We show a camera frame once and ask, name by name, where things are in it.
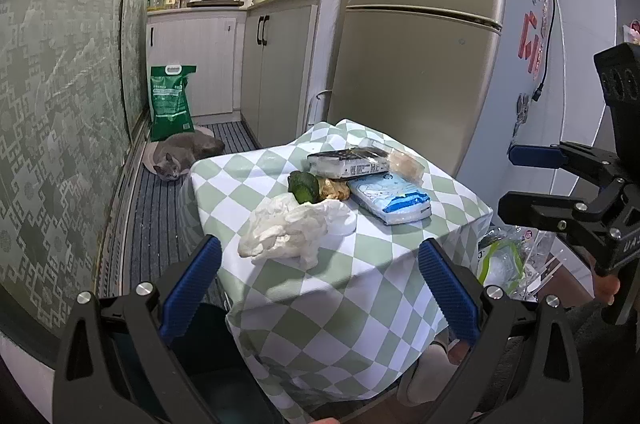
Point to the white kitchen cabinets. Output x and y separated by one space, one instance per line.
269 64

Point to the green white checkered tablecloth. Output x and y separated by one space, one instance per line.
348 328

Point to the blue white wipes pack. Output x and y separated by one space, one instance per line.
391 198

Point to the beige two-door refrigerator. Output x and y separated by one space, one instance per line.
417 70

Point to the grey cat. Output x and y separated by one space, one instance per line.
182 156

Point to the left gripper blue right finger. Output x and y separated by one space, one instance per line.
455 289

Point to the right hand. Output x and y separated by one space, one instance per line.
605 288

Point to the round beige cat mat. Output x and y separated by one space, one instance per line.
148 161

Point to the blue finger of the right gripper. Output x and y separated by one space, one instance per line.
536 156
552 213

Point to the green avocado half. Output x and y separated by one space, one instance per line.
304 186

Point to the green cat food bag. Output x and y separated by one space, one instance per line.
170 106

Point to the clear plastic trash bag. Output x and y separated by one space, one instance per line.
515 259

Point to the white plastic bag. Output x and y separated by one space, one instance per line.
282 228

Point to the black white tissue pack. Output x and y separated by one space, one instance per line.
350 163

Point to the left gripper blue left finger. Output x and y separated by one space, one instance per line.
192 283

